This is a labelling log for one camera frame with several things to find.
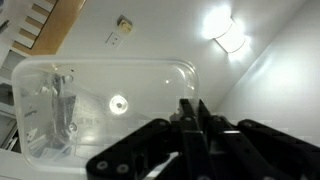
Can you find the wooden chair with horizontal slats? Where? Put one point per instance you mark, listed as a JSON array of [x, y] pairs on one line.
[[56, 30]]

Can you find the clear plastic lunchbox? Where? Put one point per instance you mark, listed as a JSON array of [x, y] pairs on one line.
[[150, 86]]

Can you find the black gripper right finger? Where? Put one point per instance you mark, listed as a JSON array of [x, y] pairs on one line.
[[260, 150]]

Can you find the white wall outlet plate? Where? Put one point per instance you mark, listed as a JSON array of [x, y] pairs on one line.
[[114, 40]]

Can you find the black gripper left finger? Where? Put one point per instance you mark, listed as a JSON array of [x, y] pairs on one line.
[[150, 146]]

